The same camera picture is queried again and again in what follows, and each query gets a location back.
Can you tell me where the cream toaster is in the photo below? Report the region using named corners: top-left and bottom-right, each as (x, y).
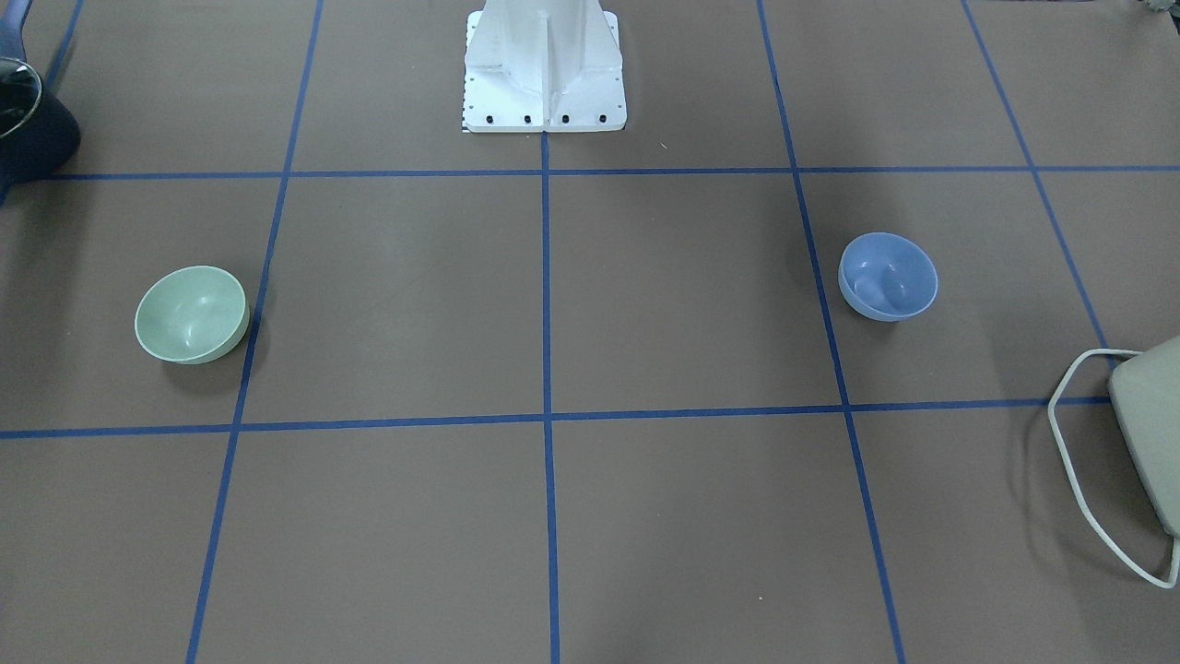
top-left (1108, 338), bottom-right (1179, 537)

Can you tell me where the white toaster cable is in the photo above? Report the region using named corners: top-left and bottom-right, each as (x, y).
top-left (1048, 349), bottom-right (1180, 589)

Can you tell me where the blue bowl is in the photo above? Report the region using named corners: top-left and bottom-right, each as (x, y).
top-left (837, 232), bottom-right (940, 323)

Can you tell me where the glass saucepan lid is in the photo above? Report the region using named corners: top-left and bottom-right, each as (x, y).
top-left (1, 55), bottom-right (45, 137)

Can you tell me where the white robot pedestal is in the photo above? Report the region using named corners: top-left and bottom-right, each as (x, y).
top-left (461, 1), bottom-right (628, 134)

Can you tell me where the green bowl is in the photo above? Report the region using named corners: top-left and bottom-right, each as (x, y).
top-left (135, 265), bottom-right (253, 364)

